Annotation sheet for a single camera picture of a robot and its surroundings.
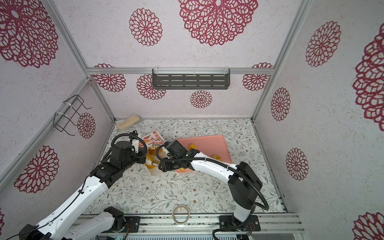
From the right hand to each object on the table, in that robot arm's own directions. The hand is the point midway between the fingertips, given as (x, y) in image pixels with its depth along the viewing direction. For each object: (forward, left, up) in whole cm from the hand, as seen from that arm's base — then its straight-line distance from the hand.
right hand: (160, 165), depth 79 cm
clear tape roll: (-23, -8, -14) cm, 28 cm away
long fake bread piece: (+20, -15, -11) cm, 28 cm away
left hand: (+5, +8, +6) cm, 11 cm away
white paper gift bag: (+10, +4, +7) cm, 12 cm away
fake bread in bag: (+16, +10, -11) cm, 22 cm away
